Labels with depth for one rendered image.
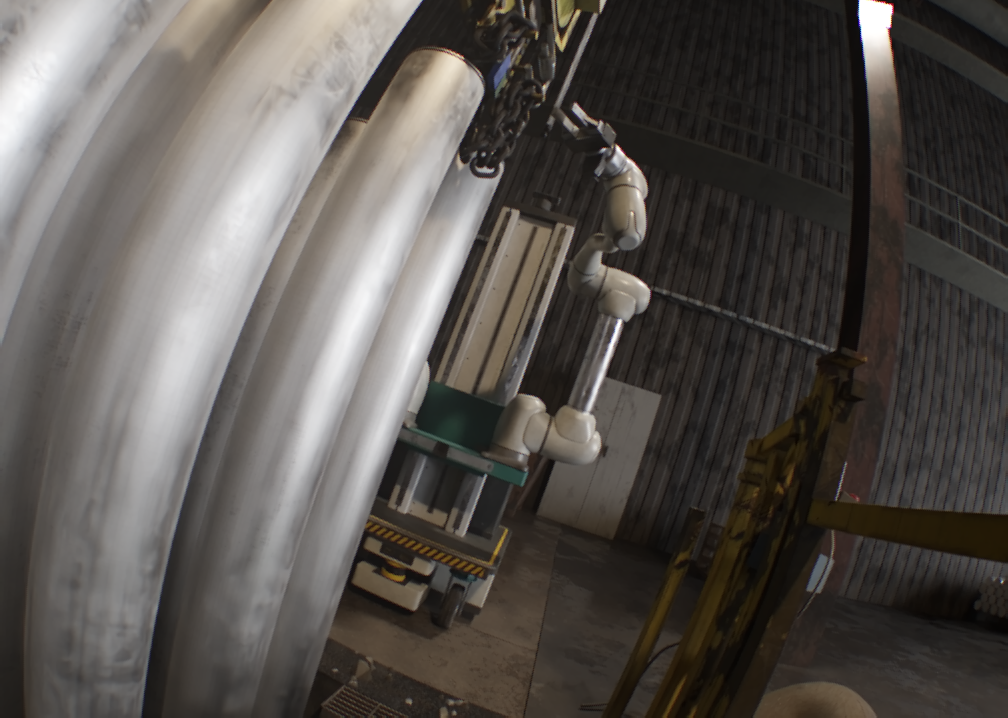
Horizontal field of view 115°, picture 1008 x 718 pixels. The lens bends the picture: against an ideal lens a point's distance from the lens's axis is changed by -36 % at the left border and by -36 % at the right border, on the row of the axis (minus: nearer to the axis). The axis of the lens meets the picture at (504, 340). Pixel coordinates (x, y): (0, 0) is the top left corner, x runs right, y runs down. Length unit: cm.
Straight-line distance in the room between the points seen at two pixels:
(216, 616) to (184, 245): 57
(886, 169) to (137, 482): 409
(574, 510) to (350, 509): 540
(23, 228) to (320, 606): 90
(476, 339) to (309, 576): 140
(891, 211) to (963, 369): 606
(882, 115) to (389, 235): 402
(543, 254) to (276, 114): 185
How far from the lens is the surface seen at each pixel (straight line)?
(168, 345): 49
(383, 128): 84
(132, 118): 76
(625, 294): 188
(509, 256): 227
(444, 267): 103
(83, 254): 74
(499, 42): 91
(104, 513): 54
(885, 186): 393
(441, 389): 207
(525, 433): 186
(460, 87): 90
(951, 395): 930
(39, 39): 37
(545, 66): 125
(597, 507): 632
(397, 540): 184
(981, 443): 978
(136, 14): 41
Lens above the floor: 77
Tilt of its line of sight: 10 degrees up
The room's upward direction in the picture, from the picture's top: 20 degrees clockwise
